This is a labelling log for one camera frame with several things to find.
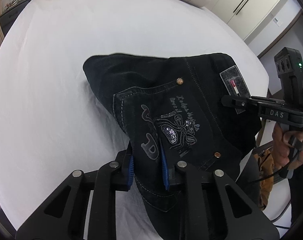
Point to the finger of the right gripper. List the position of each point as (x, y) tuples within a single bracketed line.
[(236, 102)]

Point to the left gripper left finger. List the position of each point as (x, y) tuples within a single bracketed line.
[(128, 167)]

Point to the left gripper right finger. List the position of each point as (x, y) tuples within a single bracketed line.
[(167, 169)]

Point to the black denim pants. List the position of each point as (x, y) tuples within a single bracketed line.
[(177, 102)]

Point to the right hand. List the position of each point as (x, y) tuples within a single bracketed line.
[(290, 147)]

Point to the white bed mattress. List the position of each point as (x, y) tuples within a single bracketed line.
[(50, 121)]

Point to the cream wardrobe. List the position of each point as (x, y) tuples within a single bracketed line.
[(244, 16)]

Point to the dark nightstand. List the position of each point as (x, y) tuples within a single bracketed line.
[(9, 16)]

